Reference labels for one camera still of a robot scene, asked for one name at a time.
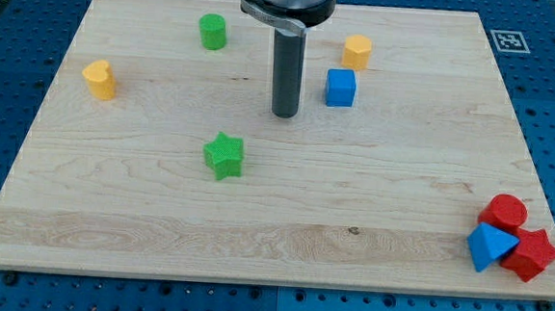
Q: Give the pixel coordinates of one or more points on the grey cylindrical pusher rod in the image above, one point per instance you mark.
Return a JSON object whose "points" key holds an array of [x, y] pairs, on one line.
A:
{"points": [[288, 64]]}

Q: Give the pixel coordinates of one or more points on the blue cube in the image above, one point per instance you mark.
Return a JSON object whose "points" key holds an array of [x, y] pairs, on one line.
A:
{"points": [[340, 88]]}

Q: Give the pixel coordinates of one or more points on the yellow hexagon block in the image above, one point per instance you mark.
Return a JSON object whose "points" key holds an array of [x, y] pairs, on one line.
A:
{"points": [[356, 53]]}

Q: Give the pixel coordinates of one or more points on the green cylinder block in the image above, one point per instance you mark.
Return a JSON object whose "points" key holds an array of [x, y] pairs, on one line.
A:
{"points": [[212, 31]]}

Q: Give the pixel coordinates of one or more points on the green star block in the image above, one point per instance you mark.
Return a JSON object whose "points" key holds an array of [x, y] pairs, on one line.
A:
{"points": [[224, 155]]}

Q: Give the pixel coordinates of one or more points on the wooden board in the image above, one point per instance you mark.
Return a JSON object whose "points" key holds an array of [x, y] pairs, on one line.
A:
{"points": [[377, 197]]}

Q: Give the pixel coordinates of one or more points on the yellow heart block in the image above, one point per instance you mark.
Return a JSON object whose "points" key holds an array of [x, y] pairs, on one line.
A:
{"points": [[100, 80]]}

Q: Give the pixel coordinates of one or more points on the white fiducial marker tag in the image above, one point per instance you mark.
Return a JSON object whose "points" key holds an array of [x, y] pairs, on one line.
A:
{"points": [[508, 41]]}

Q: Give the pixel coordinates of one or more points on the red cylinder block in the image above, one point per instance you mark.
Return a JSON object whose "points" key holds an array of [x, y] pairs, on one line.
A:
{"points": [[505, 212]]}

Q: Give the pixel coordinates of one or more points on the blue triangle block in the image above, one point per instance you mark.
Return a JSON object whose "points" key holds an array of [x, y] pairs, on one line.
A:
{"points": [[488, 244]]}

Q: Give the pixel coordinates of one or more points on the red star block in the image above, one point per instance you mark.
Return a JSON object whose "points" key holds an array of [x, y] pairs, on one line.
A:
{"points": [[533, 254]]}

